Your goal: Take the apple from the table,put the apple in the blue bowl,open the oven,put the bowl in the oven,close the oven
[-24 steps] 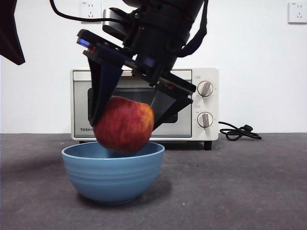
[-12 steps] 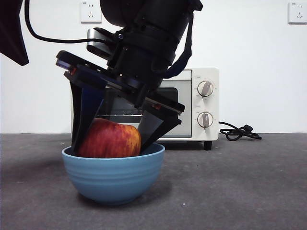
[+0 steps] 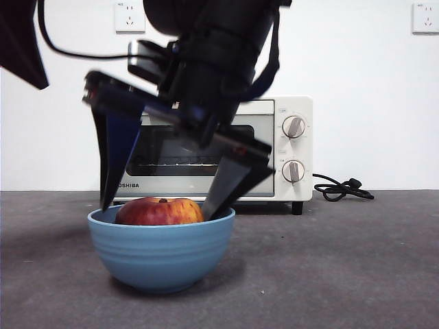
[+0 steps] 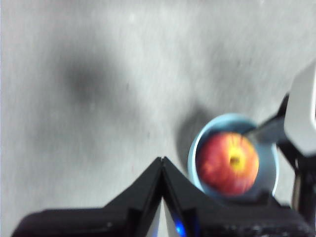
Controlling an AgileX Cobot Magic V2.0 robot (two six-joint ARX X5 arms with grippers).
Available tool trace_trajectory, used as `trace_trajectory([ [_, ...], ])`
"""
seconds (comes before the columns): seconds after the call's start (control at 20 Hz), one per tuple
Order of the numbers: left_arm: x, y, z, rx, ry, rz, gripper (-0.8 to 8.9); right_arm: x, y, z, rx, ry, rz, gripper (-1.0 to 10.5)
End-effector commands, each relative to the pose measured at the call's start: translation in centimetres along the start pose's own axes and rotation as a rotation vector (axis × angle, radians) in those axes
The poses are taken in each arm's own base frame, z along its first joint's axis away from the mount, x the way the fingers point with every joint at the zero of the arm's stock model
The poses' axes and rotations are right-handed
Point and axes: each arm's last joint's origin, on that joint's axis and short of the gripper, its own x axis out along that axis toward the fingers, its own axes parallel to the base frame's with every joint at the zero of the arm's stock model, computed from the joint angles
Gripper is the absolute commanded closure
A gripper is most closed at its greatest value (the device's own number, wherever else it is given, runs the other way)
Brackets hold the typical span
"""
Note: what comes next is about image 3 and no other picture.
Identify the blue ribbed bowl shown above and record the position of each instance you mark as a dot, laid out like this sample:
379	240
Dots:
161	253

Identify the black oven foot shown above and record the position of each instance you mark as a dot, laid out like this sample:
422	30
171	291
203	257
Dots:
297	208

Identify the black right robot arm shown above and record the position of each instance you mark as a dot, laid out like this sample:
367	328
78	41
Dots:
223	20

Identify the cream Toshiba toaster oven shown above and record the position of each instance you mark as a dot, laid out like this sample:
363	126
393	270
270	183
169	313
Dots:
295	150

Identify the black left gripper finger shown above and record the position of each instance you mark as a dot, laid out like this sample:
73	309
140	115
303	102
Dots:
20	41

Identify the red apple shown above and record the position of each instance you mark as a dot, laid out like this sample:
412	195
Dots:
157	212

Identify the glass oven door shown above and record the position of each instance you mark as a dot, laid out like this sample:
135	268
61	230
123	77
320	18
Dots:
171	186

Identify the cream oven knob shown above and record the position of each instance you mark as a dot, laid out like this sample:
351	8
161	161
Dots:
294	127
293	171

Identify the white wall socket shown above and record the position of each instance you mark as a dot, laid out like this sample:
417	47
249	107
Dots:
128	17
427	18

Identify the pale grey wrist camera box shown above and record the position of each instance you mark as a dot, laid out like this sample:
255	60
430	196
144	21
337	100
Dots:
144	65

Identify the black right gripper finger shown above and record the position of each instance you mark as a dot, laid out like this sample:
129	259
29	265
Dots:
116	154
233	181

